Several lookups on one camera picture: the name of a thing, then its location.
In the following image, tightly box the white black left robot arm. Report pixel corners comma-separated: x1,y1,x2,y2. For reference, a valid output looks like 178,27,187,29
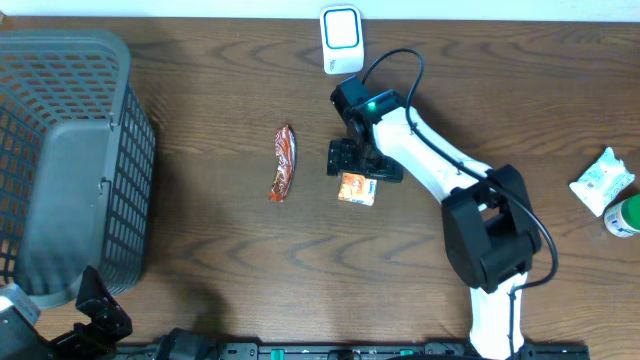
49,266,217,359

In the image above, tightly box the teal wet wipes pack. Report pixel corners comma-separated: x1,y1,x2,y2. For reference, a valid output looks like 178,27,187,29
569,147,635,217

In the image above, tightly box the grey plastic basket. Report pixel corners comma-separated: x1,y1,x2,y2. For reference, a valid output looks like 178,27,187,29
1,30,156,309

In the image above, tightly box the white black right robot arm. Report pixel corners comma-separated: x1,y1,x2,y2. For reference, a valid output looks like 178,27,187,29
327,76,542,359

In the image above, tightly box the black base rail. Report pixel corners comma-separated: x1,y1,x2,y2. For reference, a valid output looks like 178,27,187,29
114,341,591,360

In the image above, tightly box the white barcode scanner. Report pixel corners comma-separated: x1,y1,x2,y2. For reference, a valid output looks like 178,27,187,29
320,5,364,75

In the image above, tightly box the red orange snack bar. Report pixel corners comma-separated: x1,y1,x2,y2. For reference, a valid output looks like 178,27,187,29
269,125,296,202

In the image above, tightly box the orange snack box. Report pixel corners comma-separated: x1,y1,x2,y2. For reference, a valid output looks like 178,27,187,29
338,172,377,206

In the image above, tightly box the green lid jar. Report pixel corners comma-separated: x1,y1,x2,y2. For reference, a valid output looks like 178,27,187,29
604,194,640,237

